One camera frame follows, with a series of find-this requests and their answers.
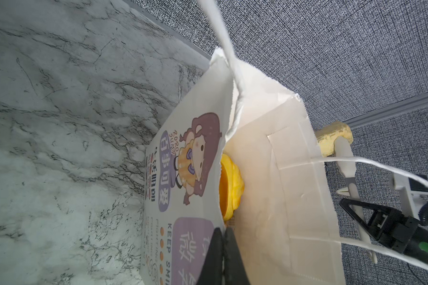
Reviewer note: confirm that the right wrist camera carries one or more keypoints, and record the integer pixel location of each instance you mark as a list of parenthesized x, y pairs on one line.
[(413, 197)]

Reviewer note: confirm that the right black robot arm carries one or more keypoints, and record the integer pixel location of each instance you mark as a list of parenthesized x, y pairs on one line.
[(422, 232)]

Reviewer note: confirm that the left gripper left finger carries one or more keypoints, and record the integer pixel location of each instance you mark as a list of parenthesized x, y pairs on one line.
[(212, 270)]

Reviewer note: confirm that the white printed paper bag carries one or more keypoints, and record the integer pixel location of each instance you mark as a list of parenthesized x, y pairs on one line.
[(286, 226)]

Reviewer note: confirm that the small yellow croissant bread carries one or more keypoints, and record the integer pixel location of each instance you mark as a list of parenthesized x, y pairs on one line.
[(231, 187)]

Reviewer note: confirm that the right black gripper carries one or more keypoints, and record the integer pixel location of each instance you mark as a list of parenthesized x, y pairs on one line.
[(387, 225)]

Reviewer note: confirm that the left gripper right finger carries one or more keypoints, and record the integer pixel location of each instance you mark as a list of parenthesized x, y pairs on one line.
[(234, 270)]

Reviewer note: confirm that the pale crumbly square bread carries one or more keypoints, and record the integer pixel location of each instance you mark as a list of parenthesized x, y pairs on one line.
[(327, 136)]

